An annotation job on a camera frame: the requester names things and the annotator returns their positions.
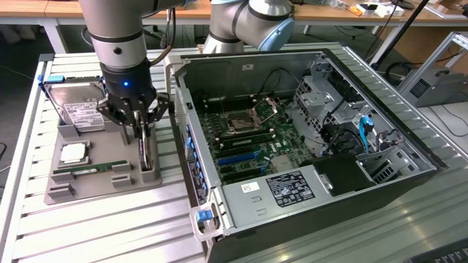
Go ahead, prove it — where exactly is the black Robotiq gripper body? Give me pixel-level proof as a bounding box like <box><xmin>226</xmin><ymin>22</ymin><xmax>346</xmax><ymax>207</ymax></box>
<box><xmin>99</xmin><ymin>59</ymin><xmax>157</xmax><ymax>123</ymax></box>

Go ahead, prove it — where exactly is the black graphics card silver bracket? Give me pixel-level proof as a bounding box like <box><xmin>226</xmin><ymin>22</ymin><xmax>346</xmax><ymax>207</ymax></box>
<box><xmin>133</xmin><ymin>109</ymin><xmax>155</xmax><ymax>176</ymax></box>

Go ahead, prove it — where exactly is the hard disk with blue caddy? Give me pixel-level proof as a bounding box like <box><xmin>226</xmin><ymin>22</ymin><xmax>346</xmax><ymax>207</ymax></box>
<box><xmin>37</xmin><ymin>73</ymin><xmax>111</xmax><ymax>134</ymax></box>

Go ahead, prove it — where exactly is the gray parts rack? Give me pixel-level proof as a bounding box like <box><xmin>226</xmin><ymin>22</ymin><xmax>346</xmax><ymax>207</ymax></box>
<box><xmin>42</xmin><ymin>92</ymin><xmax>163</xmax><ymax>206</ymax></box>

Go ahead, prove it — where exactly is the black RAM slot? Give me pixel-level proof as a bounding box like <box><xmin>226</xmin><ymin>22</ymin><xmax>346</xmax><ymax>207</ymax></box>
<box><xmin>202</xmin><ymin>96</ymin><xmax>254</xmax><ymax>113</ymax></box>

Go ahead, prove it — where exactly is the black office chair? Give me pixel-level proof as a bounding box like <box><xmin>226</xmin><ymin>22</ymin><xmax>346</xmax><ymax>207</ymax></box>
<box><xmin>141</xmin><ymin>24</ymin><xmax>171</xmax><ymax>49</ymax></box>

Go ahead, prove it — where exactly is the silver CPU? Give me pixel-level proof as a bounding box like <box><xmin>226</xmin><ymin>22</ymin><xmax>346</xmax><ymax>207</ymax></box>
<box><xmin>58</xmin><ymin>142</ymin><xmax>89</xmax><ymax>165</ymax></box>

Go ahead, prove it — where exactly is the green RAM stick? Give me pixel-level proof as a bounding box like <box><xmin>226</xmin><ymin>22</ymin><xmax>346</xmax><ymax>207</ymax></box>
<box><xmin>51</xmin><ymin>161</ymin><xmax>129</xmax><ymax>175</ymax></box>

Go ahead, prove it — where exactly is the CPU socket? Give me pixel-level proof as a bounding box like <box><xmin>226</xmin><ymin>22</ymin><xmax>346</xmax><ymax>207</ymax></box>
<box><xmin>223</xmin><ymin>109</ymin><xmax>262</xmax><ymax>134</ymax></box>

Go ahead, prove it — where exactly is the black expansion slot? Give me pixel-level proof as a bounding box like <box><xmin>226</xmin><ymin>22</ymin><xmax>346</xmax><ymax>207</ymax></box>
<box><xmin>214</xmin><ymin>146</ymin><xmax>257</xmax><ymax>158</ymax></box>
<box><xmin>221</xmin><ymin>167</ymin><xmax>266</xmax><ymax>184</ymax></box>

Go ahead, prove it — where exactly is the black RAM stick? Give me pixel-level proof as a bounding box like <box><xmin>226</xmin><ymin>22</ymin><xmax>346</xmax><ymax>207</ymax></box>
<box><xmin>218</xmin><ymin>130</ymin><xmax>275</xmax><ymax>150</ymax></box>

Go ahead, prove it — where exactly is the blue expansion slot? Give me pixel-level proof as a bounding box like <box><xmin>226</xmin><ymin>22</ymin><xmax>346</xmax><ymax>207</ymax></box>
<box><xmin>217</xmin><ymin>152</ymin><xmax>261</xmax><ymax>165</ymax></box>

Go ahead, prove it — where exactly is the metal socket cover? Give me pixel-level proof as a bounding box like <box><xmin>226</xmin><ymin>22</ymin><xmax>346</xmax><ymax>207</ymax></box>
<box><xmin>247</xmin><ymin>96</ymin><xmax>282</xmax><ymax>124</ymax></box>

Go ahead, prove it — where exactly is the green motherboard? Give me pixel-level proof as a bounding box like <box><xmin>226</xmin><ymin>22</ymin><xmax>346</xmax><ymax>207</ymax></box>
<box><xmin>197</xmin><ymin>93</ymin><xmax>318</xmax><ymax>184</ymax></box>

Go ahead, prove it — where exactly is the silver chipset heatsink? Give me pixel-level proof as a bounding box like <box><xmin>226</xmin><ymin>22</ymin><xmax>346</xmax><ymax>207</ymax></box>
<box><xmin>269</xmin><ymin>155</ymin><xmax>295</xmax><ymax>172</ymax></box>

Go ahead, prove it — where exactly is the silver disk bay cage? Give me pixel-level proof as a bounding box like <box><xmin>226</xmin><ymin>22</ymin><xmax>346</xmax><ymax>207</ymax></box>
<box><xmin>291</xmin><ymin>73</ymin><xmax>366</xmax><ymax>143</ymax></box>

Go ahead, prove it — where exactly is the blue case latch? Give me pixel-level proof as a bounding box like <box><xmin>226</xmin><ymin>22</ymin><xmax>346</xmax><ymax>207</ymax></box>
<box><xmin>194</xmin><ymin>209</ymin><xmax>213</xmax><ymax>223</ymax></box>

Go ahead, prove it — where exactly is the silver power supply unit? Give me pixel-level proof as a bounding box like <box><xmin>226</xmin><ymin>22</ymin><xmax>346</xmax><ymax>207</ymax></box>
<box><xmin>209</xmin><ymin>164</ymin><xmax>335</xmax><ymax>231</ymax></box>

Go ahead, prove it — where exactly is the black plastic shroud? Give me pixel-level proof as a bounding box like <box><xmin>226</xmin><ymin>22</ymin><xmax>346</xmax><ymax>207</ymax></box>
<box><xmin>310</xmin><ymin>153</ymin><xmax>377</xmax><ymax>197</ymax></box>

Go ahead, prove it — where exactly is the black open PC case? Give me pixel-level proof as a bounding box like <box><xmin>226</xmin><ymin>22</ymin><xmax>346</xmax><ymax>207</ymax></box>
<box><xmin>162</xmin><ymin>48</ymin><xmax>449</xmax><ymax>263</ymax></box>

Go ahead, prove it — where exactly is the white box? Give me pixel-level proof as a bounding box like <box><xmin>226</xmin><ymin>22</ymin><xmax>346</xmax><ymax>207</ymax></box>
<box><xmin>355</xmin><ymin>2</ymin><xmax>405</xmax><ymax>19</ymax></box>

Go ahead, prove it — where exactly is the black tripod pole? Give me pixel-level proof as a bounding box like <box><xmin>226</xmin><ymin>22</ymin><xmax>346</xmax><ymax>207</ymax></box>
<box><xmin>367</xmin><ymin>0</ymin><xmax>430</xmax><ymax>69</ymax></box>

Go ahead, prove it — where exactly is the black keyboard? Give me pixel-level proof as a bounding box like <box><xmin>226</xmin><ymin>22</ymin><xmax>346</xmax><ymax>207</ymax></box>
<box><xmin>409</xmin><ymin>241</ymin><xmax>468</xmax><ymax>263</ymax></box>

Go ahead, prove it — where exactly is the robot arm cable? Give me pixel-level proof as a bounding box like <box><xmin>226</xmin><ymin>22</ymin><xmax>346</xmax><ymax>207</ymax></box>
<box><xmin>147</xmin><ymin>8</ymin><xmax>177</xmax><ymax>65</ymax></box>

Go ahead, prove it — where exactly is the black power wire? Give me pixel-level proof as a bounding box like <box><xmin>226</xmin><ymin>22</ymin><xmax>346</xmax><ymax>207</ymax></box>
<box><xmin>261</xmin><ymin>67</ymin><xmax>303</xmax><ymax>94</ymax></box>

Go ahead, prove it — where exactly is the wooden desk white frame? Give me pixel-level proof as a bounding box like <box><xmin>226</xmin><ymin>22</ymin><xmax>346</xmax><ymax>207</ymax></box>
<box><xmin>0</xmin><ymin>0</ymin><xmax>468</xmax><ymax>54</ymax></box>

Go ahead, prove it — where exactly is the blue SATA wire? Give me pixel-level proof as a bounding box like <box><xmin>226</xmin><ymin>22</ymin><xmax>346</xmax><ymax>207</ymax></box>
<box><xmin>359</xmin><ymin>115</ymin><xmax>375</xmax><ymax>156</ymax></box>

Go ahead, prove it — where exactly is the coiled black cable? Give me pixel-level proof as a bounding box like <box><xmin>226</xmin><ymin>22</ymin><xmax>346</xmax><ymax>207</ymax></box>
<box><xmin>385</xmin><ymin>61</ymin><xmax>426</xmax><ymax>82</ymax></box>

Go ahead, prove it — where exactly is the gray tower with handle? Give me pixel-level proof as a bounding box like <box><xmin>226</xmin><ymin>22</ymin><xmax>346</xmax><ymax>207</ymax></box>
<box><xmin>395</xmin><ymin>65</ymin><xmax>468</xmax><ymax>109</ymax></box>

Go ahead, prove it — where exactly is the aluminium profile frame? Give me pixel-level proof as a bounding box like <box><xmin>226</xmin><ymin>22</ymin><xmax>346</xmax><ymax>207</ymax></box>
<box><xmin>397</xmin><ymin>31</ymin><xmax>468</xmax><ymax>91</ymax></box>

